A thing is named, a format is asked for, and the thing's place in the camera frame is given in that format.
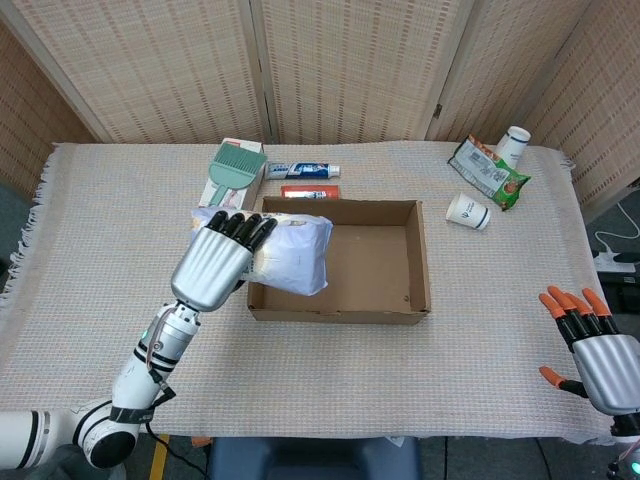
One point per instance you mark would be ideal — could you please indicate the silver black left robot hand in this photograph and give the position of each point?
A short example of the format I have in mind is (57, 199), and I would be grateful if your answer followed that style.
(210, 265)

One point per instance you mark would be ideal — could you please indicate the silver right hand orange fingertips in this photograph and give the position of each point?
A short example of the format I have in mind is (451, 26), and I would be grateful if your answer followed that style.
(607, 370)

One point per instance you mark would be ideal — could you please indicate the blue tissue paper pack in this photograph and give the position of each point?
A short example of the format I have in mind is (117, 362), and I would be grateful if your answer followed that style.
(295, 255)

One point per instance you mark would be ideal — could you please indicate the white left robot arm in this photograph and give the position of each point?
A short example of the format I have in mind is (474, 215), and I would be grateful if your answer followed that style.
(145, 370)

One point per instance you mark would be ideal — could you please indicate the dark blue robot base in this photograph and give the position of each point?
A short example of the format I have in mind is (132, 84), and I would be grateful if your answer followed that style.
(315, 460)

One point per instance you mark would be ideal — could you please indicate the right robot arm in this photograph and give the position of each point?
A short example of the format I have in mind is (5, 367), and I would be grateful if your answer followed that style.
(627, 440)

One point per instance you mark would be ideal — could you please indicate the orange red flat box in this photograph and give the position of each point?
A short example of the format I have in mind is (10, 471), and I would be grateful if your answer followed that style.
(310, 192)

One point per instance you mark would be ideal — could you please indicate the open brown cardboard box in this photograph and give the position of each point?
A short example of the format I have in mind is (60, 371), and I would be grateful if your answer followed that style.
(370, 270)

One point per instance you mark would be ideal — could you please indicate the mint green dustpan brush set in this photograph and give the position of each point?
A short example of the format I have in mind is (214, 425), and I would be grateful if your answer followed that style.
(232, 175)

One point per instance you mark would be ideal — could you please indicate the white power strip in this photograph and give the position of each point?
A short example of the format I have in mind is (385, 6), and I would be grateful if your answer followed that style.
(612, 262)

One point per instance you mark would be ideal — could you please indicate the white carton with red print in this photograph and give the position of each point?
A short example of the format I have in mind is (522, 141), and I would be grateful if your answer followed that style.
(241, 145)

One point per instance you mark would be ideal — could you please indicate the blue and white toothpaste tube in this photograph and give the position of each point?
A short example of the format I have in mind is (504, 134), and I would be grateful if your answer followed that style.
(305, 170)

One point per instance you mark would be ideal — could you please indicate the beige woven tablecloth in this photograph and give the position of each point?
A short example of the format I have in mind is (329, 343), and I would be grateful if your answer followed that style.
(350, 370)

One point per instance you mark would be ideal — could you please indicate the woven folding screen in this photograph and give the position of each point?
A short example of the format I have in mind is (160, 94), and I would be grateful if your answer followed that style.
(150, 65)

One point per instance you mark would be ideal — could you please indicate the white paper cup blue band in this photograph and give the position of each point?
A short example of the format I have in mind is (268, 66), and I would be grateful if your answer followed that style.
(515, 142)
(467, 210)

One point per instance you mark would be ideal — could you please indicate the green and grey snack bag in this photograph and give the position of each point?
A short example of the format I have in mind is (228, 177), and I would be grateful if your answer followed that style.
(485, 170)

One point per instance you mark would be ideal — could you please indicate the metal screen hinge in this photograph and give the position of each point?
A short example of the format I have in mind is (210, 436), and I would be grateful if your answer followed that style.
(438, 111)

